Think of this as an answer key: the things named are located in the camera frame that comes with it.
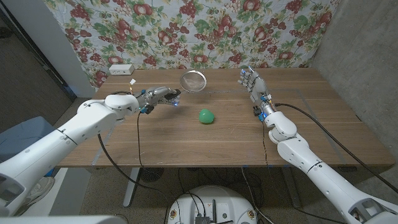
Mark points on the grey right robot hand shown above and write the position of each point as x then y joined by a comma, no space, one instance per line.
256,87

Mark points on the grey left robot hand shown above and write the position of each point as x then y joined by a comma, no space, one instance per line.
157,95

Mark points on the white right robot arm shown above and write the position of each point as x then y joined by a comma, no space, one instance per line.
311,168

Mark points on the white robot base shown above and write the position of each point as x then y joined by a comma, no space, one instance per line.
230,202

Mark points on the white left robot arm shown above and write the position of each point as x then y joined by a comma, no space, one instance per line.
62,140

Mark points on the green stress ball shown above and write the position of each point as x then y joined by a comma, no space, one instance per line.
206,116

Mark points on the white power strip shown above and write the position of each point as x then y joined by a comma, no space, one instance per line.
121,69

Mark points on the floral fruit print backdrop cloth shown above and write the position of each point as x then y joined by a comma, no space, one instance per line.
186,31

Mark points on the black round fan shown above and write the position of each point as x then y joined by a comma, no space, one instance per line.
151,174

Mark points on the white table leg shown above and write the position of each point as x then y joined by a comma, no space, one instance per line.
131,186

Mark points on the dark table leg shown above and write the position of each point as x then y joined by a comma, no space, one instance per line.
295,197

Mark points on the blue padded black device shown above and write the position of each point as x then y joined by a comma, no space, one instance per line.
50,172

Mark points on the blue grey bin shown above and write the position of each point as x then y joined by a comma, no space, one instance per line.
25,137

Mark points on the grey white sneaker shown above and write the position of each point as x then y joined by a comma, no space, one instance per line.
37,191

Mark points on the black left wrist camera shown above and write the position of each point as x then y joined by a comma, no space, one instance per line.
147,109

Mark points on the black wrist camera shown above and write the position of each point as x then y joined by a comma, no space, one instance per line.
258,113
147,109

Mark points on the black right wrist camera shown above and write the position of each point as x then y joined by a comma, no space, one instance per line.
258,113

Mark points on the black door frame rail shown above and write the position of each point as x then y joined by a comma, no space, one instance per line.
70,93

